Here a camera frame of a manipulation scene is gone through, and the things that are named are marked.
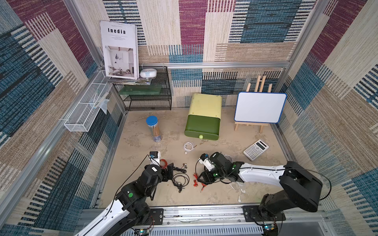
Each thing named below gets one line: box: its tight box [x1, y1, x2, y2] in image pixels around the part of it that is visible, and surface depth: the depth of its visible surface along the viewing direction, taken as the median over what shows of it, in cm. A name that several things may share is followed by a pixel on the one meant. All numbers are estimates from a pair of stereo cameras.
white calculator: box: [243, 139, 270, 162], surface depth 98 cm
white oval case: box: [139, 68, 158, 79], surface depth 89 cm
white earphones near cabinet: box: [183, 141, 198, 155], surface depth 101 cm
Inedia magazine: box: [99, 20, 140, 80], surface depth 79 cm
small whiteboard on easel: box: [234, 75, 288, 134], surface depth 98 cm
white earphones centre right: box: [222, 154, 234, 163], surface depth 96 cm
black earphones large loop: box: [172, 172, 190, 194], surface depth 87 cm
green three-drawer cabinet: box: [184, 93, 222, 141], surface depth 91 cm
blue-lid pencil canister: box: [145, 115, 162, 143], surface depth 91 cm
